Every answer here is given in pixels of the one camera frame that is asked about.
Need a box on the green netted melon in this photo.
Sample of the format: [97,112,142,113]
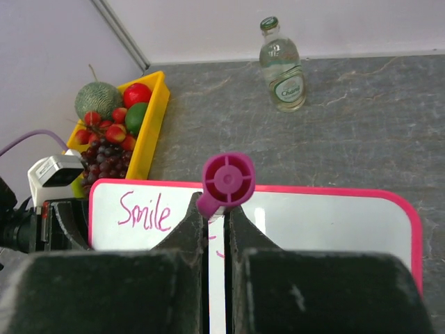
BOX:
[74,64,124,120]

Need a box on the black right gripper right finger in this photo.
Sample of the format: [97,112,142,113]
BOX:
[224,207,434,333]

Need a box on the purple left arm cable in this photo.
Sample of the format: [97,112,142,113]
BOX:
[0,129,69,157]

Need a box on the red apple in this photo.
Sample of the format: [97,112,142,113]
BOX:
[122,83,152,109]

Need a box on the purple grape bunch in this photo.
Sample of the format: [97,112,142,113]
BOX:
[80,138,133,197]

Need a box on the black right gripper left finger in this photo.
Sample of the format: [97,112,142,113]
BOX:
[1,193,209,333]

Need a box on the pink framed whiteboard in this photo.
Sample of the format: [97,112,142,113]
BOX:
[88,178,424,334]

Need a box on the magenta whiteboard marker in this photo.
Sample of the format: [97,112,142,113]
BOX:
[196,152,257,334]

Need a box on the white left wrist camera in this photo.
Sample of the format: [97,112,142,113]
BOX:
[27,149,84,208]

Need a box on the yellow plastic bin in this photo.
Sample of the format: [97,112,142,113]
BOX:
[67,71,170,198]

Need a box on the green lime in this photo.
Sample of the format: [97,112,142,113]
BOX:
[125,102,148,136]

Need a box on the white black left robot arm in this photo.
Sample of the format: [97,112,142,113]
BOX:
[1,181,91,254]

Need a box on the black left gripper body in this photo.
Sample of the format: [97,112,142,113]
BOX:
[33,198,91,251]

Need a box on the clear glass soda bottle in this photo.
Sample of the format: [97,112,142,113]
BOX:
[259,16,307,112]

